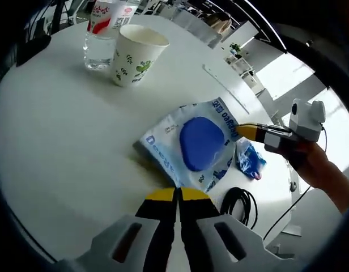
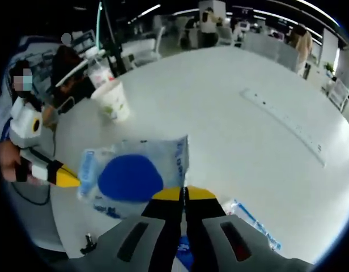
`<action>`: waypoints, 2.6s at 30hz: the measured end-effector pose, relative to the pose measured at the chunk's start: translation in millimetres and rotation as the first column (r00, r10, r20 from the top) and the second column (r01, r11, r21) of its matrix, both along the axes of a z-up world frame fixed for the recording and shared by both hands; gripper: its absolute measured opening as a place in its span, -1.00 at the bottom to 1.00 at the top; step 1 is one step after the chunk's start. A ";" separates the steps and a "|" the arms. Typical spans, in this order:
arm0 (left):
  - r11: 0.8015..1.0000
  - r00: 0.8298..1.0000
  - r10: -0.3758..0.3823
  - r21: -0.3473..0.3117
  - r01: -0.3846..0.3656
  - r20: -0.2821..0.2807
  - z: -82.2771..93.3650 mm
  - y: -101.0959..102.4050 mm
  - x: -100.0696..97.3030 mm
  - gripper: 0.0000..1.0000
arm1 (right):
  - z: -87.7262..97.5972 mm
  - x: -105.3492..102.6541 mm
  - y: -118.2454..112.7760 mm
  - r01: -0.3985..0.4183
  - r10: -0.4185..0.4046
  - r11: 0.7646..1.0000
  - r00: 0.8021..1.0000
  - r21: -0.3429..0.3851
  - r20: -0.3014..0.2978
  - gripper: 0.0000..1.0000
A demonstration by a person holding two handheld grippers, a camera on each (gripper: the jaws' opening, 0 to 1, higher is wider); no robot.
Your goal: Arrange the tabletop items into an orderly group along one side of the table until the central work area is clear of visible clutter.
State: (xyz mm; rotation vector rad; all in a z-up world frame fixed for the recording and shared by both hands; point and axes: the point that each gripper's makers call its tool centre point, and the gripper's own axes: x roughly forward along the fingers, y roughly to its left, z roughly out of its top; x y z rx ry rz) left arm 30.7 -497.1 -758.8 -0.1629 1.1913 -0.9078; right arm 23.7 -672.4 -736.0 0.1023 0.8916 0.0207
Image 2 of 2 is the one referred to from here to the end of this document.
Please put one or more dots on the person's white clothing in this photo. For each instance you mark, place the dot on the person's white clothing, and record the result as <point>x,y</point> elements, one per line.
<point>1,113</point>

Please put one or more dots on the person's left hand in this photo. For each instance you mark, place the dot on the person's left hand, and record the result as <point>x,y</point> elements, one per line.
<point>8,161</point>

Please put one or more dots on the white table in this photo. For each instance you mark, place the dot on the white table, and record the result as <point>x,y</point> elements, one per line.
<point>219,127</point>

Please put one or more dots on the white paper cup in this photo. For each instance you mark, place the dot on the white paper cup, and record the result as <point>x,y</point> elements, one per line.
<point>113,99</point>

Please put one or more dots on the blue tissue packet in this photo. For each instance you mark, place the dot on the blue tissue packet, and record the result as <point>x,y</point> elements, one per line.
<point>129,178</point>
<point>248,218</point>

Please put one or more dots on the green potted plant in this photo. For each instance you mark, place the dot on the green potted plant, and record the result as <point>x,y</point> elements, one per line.
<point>329,68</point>

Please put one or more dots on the white office chair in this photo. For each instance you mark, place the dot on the white office chair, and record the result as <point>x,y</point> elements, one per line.
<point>339,95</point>

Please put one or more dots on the brown coat on stand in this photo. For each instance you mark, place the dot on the brown coat on stand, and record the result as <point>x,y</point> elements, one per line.
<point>301,45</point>

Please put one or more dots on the clear plastic water bottle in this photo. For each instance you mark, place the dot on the clear plastic water bottle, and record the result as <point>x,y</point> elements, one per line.
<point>102,77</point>

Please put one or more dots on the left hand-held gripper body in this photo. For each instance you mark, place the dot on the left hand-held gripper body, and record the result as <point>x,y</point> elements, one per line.
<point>24,122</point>

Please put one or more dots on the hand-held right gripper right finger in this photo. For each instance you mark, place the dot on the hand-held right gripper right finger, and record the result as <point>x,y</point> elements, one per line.
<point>202,226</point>

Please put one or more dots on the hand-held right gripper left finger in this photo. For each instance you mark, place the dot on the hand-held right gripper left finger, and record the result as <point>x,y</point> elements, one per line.
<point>160,226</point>

